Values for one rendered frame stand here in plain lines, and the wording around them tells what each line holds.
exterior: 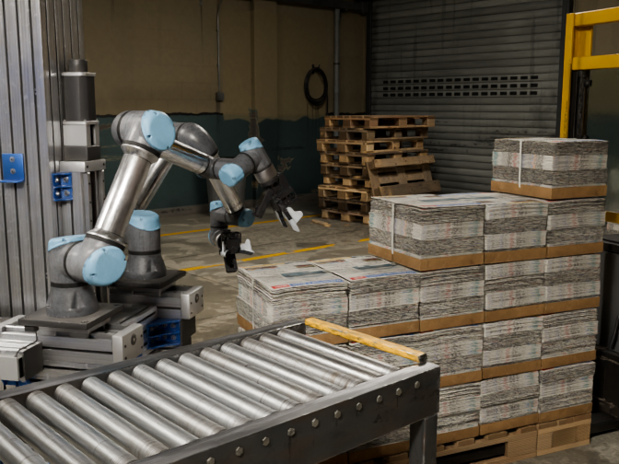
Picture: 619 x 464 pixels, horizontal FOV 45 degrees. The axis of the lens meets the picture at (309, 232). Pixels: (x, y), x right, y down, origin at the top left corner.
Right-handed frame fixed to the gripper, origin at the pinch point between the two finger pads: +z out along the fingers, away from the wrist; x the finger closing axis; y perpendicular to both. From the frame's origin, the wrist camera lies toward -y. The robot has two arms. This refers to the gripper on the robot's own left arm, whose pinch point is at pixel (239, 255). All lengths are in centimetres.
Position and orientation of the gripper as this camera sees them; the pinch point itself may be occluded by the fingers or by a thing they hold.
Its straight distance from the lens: 290.6
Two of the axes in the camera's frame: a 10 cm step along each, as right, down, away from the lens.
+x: 9.3, -0.6, 3.6
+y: 0.0, -9.9, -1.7
